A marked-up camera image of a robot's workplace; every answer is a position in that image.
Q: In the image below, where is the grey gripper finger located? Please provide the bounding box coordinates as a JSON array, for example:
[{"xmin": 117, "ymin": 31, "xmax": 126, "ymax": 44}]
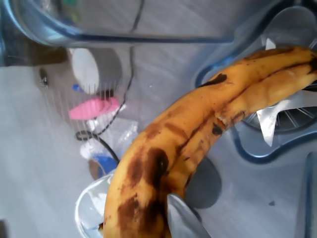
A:
[{"xmin": 166, "ymin": 193, "xmax": 211, "ymax": 238}]

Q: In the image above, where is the spotted yellow banana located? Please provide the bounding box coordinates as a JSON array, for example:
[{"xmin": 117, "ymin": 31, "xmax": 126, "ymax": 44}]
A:
[{"xmin": 99, "ymin": 46, "xmax": 317, "ymax": 238}]

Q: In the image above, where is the clear blue plastic container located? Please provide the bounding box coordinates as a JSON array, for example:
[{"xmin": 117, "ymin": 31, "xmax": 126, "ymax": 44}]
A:
[{"xmin": 0, "ymin": 0, "xmax": 317, "ymax": 238}]

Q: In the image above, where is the blue white small object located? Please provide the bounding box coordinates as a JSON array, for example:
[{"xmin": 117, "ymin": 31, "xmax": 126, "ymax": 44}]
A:
[{"xmin": 80, "ymin": 143, "xmax": 119, "ymax": 179}]

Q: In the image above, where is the pink plastic object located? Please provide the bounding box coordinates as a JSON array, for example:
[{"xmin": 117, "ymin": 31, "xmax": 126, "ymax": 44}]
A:
[{"xmin": 68, "ymin": 96, "xmax": 120, "ymax": 121}]

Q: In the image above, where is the grey white tape roll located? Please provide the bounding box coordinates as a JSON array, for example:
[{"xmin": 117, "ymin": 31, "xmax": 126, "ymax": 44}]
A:
[{"xmin": 70, "ymin": 47, "xmax": 124, "ymax": 96}]

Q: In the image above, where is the thin black cable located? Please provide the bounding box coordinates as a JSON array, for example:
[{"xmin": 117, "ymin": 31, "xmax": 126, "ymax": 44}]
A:
[{"xmin": 75, "ymin": 0, "xmax": 146, "ymax": 164}]

